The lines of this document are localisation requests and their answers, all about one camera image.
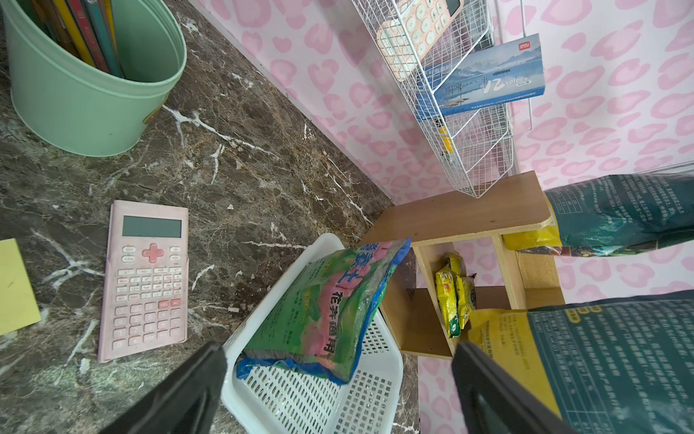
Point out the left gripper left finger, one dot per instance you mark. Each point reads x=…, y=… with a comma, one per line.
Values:
x=185, y=402

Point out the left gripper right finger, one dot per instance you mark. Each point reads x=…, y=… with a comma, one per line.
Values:
x=493, y=402

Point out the white plastic perforated basket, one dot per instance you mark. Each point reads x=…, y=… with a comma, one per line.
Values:
x=276, y=400

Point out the dark green soil bag front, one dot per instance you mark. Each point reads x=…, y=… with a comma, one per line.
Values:
x=618, y=365

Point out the dark green soil bag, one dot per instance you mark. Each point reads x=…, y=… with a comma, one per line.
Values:
x=618, y=365
x=613, y=215

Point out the light green blue soil bag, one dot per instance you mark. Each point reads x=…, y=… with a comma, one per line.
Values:
x=319, y=324

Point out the yellow fertilizer packet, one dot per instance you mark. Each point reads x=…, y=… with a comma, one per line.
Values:
x=456, y=294

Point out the wooden shelf unit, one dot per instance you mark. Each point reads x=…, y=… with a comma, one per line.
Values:
x=475, y=228

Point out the pink calculator on table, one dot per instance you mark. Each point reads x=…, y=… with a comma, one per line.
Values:
x=145, y=298

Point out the yellow sticky note pad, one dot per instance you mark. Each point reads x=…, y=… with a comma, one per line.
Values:
x=18, y=304

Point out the yellow utility knife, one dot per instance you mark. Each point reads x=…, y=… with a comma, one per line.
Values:
x=448, y=144

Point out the mint green pen cup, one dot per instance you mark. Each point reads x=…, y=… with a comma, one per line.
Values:
x=79, y=108

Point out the blue book in rack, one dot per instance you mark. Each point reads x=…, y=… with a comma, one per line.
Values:
x=500, y=74

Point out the pink white calculator in rack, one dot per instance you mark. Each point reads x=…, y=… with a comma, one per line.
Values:
x=411, y=32

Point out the coloured pencils in cup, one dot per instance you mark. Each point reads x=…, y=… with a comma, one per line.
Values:
x=85, y=29

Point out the white wire rack back wall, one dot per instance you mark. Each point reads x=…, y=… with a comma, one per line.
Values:
x=483, y=138

